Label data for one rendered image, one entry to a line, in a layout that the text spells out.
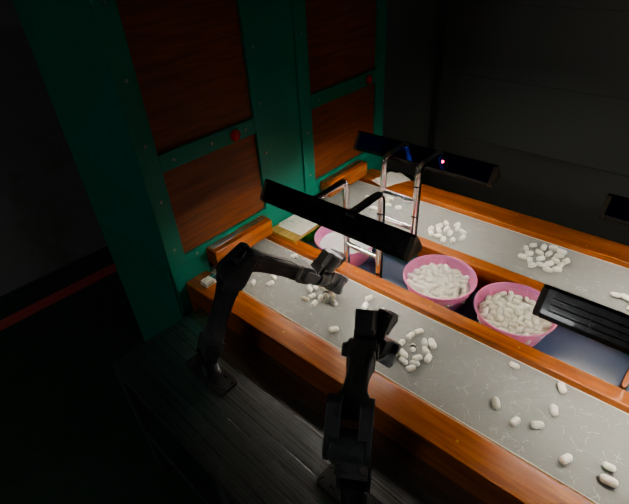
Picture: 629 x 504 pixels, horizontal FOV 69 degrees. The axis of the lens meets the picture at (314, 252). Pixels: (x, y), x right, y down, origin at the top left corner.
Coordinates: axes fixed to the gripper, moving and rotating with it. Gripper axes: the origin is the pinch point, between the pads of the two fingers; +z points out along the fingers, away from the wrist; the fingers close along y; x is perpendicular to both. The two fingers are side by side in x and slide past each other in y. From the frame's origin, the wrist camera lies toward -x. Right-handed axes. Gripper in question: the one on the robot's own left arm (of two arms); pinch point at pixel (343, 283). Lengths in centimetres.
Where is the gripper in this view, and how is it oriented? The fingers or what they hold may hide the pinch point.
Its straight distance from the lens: 167.3
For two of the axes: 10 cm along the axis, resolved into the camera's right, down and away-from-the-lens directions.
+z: 5.2, 1.8, 8.3
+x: -3.9, 9.2, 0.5
